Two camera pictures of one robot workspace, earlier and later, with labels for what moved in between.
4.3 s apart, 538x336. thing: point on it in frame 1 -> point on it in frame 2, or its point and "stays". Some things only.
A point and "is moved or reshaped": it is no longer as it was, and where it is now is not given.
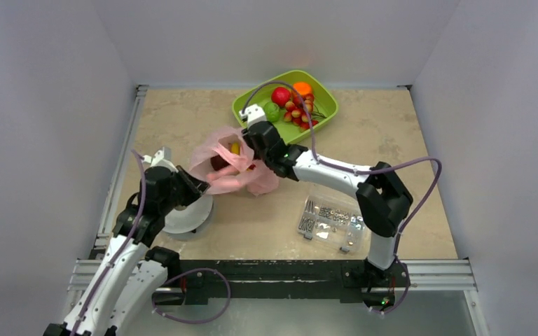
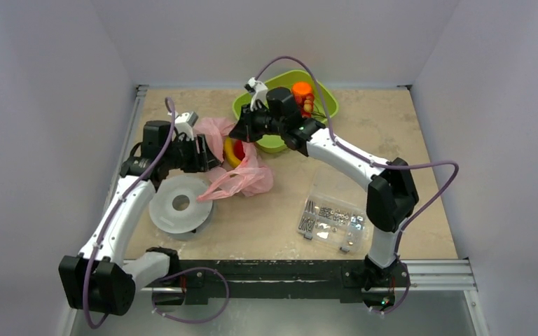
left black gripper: x=199 y=185 -> x=202 y=161
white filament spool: x=191 y=218 stays
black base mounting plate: x=218 y=281 stays
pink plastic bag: x=226 y=164 is moved or reshaped
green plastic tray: x=326 y=103 stays
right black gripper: x=255 y=141 -> x=249 y=125
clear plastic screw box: x=333 y=224 stays
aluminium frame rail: x=424 y=274 stays
